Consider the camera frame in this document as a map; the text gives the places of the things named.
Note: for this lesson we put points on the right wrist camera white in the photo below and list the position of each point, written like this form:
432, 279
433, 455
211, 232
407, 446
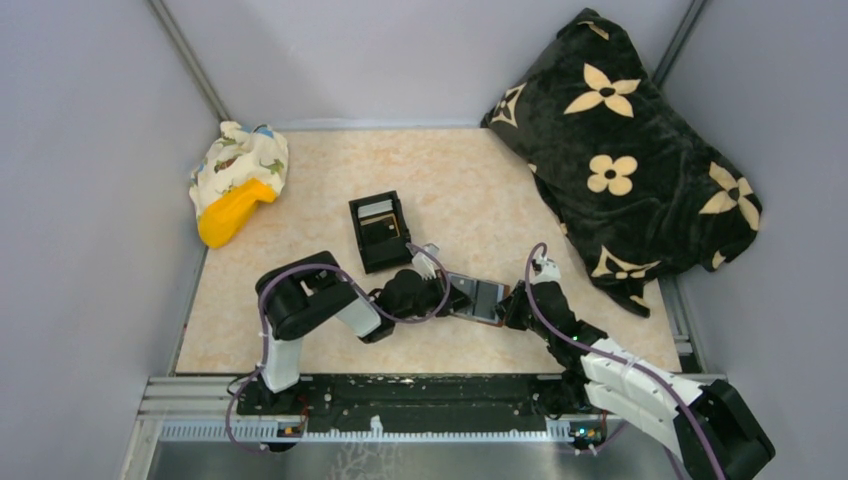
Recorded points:
544, 270

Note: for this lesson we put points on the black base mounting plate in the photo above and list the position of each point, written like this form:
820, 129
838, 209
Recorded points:
429, 404

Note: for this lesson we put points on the brown leather card holder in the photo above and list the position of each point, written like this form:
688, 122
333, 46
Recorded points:
462, 305

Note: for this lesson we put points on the black plastic card tray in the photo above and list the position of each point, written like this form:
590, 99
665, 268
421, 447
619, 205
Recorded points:
390, 254

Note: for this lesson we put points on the black credit card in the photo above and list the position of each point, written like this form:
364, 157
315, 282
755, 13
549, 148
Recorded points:
488, 295

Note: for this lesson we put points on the dark card in tray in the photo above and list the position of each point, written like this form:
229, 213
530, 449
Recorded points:
379, 228

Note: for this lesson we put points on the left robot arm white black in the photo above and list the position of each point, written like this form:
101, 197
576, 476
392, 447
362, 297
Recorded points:
295, 299

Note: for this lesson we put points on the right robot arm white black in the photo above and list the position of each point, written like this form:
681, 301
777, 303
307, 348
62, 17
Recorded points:
707, 427

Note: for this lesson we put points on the black floral plush blanket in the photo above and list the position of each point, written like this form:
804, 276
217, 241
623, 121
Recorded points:
637, 191

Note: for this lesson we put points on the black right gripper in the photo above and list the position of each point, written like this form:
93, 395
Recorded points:
515, 307

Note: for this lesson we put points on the grey card in holder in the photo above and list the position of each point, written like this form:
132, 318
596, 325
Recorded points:
463, 283

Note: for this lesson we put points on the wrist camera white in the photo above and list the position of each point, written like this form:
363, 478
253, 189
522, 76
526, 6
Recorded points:
423, 261
544, 270

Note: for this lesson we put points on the aluminium front rail frame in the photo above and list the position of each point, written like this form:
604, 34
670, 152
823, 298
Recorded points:
204, 408

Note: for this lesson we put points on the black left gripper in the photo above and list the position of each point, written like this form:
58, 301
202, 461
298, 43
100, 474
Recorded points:
438, 296

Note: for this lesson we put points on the dinosaur print yellow cloth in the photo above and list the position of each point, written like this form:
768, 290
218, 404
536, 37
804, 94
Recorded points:
243, 168

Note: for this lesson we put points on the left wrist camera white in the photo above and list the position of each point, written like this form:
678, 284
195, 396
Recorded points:
423, 261

